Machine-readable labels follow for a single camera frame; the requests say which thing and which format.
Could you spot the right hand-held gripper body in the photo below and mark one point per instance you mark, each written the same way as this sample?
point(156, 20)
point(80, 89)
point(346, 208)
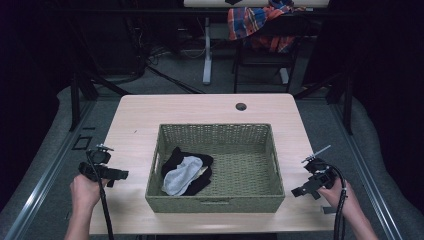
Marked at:
point(321, 175)

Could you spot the black metal stand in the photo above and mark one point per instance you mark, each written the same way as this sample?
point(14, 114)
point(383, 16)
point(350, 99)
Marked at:
point(75, 100)
point(348, 106)

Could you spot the short white table leg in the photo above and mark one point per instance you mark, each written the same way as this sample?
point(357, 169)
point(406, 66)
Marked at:
point(284, 76)

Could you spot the green woven basket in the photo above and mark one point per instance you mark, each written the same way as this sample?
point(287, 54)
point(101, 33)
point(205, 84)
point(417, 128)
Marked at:
point(246, 166)

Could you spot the person's left hand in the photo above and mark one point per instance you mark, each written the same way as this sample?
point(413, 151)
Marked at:
point(85, 193)

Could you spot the black sock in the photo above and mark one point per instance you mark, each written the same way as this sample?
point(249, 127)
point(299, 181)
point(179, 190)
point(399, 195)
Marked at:
point(201, 185)

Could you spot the grey sock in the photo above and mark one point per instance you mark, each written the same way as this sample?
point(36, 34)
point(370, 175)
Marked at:
point(181, 176)

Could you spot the aluminium floor rail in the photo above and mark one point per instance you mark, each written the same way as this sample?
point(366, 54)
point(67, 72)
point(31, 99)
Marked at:
point(43, 186)
point(366, 180)

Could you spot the black chair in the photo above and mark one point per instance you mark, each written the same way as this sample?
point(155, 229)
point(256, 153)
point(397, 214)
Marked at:
point(266, 56)

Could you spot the plaid shirt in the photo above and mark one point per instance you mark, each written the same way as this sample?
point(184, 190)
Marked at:
point(246, 20)

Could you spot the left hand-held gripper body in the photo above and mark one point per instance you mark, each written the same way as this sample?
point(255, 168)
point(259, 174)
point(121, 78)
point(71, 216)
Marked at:
point(95, 156)

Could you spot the person's right hand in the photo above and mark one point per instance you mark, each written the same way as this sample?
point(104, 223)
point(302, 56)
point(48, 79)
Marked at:
point(333, 196)

